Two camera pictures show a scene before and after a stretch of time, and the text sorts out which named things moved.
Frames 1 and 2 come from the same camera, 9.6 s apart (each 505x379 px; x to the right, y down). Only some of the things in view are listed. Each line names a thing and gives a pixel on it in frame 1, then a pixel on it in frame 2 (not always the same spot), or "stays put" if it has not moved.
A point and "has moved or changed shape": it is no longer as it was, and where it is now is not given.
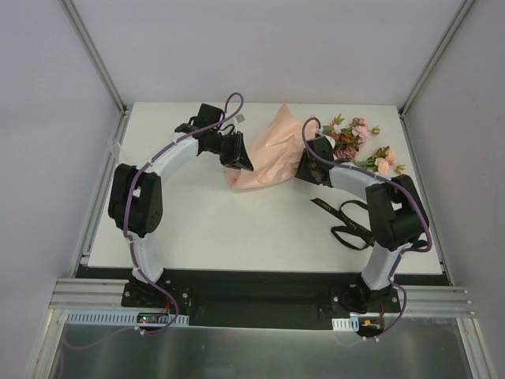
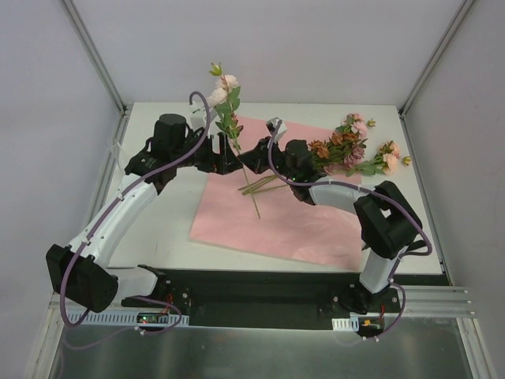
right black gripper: x=308 y=170 → x=262 y=154
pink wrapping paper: x=278 y=155 has moved or changed shape
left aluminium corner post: x=95 y=53 stays put
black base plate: x=263 y=298 stays put
